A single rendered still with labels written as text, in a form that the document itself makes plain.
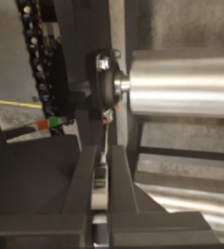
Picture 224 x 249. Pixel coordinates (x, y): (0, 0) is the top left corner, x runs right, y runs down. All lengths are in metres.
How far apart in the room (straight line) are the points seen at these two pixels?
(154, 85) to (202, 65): 0.07
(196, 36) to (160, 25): 0.21
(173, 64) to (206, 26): 0.93
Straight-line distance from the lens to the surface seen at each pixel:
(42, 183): 0.20
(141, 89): 0.28
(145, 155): 1.08
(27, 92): 1.17
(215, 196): 0.47
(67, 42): 0.27
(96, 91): 0.30
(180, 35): 1.19
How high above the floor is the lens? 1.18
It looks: 58 degrees down
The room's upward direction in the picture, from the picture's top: 155 degrees counter-clockwise
